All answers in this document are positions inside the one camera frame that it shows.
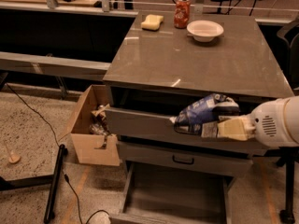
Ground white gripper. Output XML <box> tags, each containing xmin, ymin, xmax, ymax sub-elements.
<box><xmin>218</xmin><ymin>99</ymin><xmax>292</xmax><ymax>147</ymax></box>

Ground blue chip bag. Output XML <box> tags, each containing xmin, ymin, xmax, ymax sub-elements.
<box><xmin>170</xmin><ymin>93</ymin><xmax>240</xmax><ymax>138</ymax></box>

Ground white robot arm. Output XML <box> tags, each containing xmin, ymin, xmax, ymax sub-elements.
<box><xmin>218</xmin><ymin>96</ymin><xmax>299</xmax><ymax>147</ymax></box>

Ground middle grey drawer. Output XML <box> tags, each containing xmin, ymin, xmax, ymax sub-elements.
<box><xmin>117</xmin><ymin>141</ymin><xmax>253</xmax><ymax>177</ymax></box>

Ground grey drawer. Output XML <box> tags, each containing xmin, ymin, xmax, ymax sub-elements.
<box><xmin>117</xmin><ymin>141</ymin><xmax>253</xmax><ymax>177</ymax></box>
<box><xmin>105</xmin><ymin>107</ymin><xmax>278</xmax><ymax>156</ymax></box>
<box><xmin>109</xmin><ymin>162</ymin><xmax>232</xmax><ymax>224</ymax></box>

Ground grey drawer cabinet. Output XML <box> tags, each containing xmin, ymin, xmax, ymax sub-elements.
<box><xmin>102</xmin><ymin>10</ymin><xmax>295</xmax><ymax>173</ymax></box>

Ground top grey drawer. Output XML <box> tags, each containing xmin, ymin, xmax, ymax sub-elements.
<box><xmin>105</xmin><ymin>107</ymin><xmax>278</xmax><ymax>156</ymax></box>

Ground bottom grey drawer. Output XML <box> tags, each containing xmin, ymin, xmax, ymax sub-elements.
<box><xmin>109</xmin><ymin>162</ymin><xmax>232</xmax><ymax>224</ymax></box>

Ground black chair base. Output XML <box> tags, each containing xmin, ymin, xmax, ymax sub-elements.
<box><xmin>265</xmin><ymin>147</ymin><xmax>299</xmax><ymax>224</ymax></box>

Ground white bowl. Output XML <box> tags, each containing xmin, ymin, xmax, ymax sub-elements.
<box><xmin>187</xmin><ymin>21</ymin><xmax>224</xmax><ymax>42</ymax></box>

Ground red soda can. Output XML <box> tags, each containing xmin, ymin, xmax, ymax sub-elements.
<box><xmin>174</xmin><ymin>0</ymin><xmax>191</xmax><ymax>29</ymax></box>

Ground yellow sponge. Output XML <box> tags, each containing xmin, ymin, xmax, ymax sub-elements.
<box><xmin>141</xmin><ymin>14</ymin><xmax>164</xmax><ymax>31</ymax></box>

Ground crumpled wrappers in box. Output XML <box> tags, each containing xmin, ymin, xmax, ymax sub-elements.
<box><xmin>89</xmin><ymin>105</ymin><xmax>110</xmax><ymax>135</ymax></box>

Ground cardboard box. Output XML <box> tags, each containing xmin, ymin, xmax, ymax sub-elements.
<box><xmin>60</xmin><ymin>85</ymin><xmax>120</xmax><ymax>166</ymax></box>

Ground black table leg base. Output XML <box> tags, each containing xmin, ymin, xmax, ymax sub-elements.
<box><xmin>0</xmin><ymin>144</ymin><xmax>68</xmax><ymax>224</ymax></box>

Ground black floor cable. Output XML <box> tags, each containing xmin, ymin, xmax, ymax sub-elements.
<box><xmin>4</xmin><ymin>81</ymin><xmax>110</xmax><ymax>224</ymax></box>

